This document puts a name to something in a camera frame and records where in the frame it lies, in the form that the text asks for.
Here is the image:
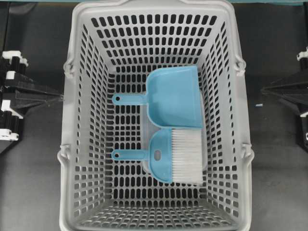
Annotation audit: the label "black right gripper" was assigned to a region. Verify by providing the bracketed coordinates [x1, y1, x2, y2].
[261, 47, 308, 146]

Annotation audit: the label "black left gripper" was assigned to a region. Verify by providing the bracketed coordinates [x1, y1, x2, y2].
[0, 51, 64, 140]

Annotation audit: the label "grey plastic shopping basket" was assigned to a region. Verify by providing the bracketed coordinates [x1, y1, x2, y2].
[58, 0, 254, 231]

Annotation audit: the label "blue hand brush white bristles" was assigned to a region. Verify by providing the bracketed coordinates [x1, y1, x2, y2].
[112, 128, 203, 185]

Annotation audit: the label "blue plastic dustpan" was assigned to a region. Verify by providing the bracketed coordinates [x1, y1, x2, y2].
[112, 65, 203, 128]

